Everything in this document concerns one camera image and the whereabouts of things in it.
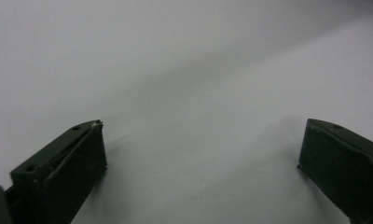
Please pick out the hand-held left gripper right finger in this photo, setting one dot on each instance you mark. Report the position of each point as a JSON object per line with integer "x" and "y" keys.
{"x": 340, "y": 168}

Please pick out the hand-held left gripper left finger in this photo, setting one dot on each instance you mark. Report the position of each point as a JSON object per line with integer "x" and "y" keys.
{"x": 57, "y": 174}

